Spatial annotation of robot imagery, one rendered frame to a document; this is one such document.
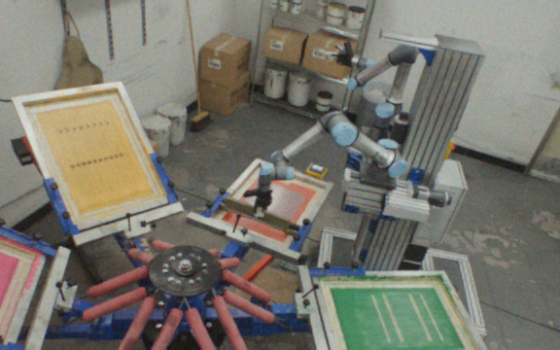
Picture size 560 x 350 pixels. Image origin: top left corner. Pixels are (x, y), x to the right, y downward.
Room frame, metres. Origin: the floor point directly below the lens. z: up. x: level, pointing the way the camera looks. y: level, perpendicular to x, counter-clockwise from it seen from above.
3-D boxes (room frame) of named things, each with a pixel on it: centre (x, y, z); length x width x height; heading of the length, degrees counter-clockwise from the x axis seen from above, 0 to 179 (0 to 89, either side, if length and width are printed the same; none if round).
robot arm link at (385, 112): (2.97, -0.57, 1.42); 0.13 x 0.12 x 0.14; 152
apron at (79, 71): (3.44, 1.79, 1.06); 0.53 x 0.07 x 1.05; 164
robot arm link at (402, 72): (3.09, -0.63, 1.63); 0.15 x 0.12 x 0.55; 152
